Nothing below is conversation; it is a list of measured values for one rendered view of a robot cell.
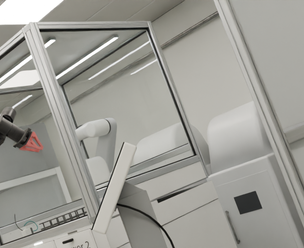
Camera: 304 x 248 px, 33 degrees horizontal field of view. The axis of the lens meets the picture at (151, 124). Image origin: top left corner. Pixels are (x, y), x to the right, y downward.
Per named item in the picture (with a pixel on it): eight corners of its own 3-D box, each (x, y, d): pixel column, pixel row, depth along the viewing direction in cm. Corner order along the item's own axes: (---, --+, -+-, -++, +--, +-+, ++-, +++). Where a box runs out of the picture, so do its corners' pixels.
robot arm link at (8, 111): (-3, 147, 210) (-20, 135, 206) (5, 131, 219) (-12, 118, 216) (16, 131, 205) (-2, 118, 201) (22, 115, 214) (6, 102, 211)
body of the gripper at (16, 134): (22, 136, 215) (7, 126, 212) (33, 129, 207) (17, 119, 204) (16, 148, 211) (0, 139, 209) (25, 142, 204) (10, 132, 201)
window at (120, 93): (94, 191, 251) (37, 30, 260) (93, 191, 251) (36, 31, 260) (195, 155, 317) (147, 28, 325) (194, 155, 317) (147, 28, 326)
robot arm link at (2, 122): (-10, 130, 203) (-2, 121, 201) (-5, 120, 209) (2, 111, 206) (5, 139, 206) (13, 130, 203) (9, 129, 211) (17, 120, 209)
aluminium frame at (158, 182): (100, 221, 245) (29, 21, 256) (-6, 256, 311) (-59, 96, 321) (210, 175, 317) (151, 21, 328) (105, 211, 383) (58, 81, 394)
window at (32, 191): (89, 214, 252) (26, 36, 262) (1, 245, 307) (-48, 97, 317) (90, 214, 253) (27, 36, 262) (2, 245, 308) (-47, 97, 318)
